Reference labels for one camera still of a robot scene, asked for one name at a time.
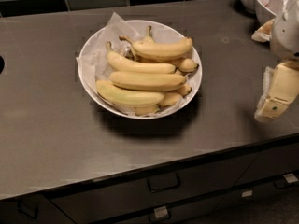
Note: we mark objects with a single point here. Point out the white label on drawer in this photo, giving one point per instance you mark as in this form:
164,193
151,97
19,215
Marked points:
246,193

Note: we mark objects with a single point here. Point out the bottom partly hidden banana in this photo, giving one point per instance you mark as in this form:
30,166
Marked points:
141,111

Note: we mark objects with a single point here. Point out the black drawer handle centre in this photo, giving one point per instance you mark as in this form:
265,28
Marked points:
160,183

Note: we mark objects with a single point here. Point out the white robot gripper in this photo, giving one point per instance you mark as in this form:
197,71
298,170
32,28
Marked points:
286,34

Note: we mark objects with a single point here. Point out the small lower right banana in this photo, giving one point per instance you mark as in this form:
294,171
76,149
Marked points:
172,97

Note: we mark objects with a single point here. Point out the dark centre drawer front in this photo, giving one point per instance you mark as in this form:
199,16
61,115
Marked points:
103,204

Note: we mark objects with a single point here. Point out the white paper bowl liner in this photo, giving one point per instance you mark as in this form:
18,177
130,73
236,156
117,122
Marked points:
107,34

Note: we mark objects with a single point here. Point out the lower drawer handle with label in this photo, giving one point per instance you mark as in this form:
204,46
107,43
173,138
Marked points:
159,214

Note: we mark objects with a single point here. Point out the black drawer handle left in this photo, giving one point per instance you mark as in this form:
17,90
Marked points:
28,208

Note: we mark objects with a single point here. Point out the black drawer handle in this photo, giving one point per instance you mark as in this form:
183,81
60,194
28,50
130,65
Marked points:
160,183
28,208

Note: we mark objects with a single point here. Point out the right drawer handle with label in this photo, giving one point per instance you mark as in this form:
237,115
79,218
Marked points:
287,181

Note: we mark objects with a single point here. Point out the white banana bowl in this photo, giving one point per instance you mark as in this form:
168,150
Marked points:
90,52

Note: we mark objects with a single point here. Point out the drawer handle with label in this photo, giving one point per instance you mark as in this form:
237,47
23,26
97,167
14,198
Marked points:
159,214
287,181

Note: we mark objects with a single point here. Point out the yellow banana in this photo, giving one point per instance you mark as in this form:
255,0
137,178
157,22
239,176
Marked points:
184,65
121,63
160,51
147,81
127,98

